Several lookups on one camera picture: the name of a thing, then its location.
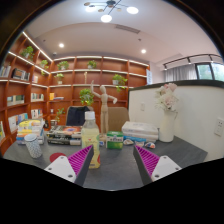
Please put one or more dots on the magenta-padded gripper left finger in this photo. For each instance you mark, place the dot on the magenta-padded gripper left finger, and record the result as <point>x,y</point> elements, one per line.
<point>61,166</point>

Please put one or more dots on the white wall socket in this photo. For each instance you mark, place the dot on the white wall socket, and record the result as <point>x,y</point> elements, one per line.
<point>219,126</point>

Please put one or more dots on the round recessed ceiling light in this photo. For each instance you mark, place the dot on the round recessed ceiling light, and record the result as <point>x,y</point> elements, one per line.
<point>143,51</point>
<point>61,45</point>

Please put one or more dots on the small grey wrapped candy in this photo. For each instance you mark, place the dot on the small grey wrapped candy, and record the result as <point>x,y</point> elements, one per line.
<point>128,142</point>

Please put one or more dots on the stack of dark books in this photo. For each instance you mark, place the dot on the stack of dark books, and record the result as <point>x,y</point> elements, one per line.
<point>63,135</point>

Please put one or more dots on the small blue orange wrapped candy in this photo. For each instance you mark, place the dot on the small blue orange wrapped candy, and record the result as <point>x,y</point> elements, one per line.
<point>150,145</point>

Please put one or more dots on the dark office chair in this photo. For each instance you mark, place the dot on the dark office chair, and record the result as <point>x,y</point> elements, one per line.
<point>76,116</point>

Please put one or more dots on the clear bottle with yellow drink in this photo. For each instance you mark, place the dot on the clear bottle with yellow drink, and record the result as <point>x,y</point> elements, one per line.
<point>90,136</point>

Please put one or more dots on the ceiling lamp with round bulbs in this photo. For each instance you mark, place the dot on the ceiling lamp with round bulbs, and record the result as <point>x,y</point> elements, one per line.
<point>106,17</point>

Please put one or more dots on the pink and white flower bouquet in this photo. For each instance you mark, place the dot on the pink and white flower bouquet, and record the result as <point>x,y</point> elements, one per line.
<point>166,96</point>

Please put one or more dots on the light grey curtain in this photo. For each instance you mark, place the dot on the light grey curtain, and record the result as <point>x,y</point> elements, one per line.
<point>180,73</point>

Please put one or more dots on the green and white box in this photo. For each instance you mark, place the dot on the green and white box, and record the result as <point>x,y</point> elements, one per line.
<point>114,140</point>

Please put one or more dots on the brown wooden shelf unit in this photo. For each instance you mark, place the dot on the brown wooden shelf unit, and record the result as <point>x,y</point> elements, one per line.
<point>100,77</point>

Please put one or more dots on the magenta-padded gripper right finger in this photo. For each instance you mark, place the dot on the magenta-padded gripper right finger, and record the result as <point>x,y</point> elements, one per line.
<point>163,166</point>

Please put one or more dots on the wooden artist mannequin figure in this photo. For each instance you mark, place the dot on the wooden artist mannequin figure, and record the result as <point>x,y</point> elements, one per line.
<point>104,106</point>

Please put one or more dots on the white wall switch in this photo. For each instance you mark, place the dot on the white wall switch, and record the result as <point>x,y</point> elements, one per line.
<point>142,106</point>

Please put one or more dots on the tall white vase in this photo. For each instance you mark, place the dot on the tall white vase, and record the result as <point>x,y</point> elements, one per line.
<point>167,128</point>

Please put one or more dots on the tan chair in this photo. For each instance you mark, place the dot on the tan chair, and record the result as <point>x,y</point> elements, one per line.
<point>119,118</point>

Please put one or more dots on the white mug with grey pattern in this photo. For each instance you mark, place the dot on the white mug with grey pattern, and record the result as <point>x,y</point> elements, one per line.
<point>33,146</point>

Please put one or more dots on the black ceiling track rail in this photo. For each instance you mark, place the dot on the black ceiling track rail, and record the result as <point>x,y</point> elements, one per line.
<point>188,58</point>

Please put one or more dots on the dark framed window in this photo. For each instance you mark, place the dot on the dark framed window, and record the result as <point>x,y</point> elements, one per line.
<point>210,71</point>

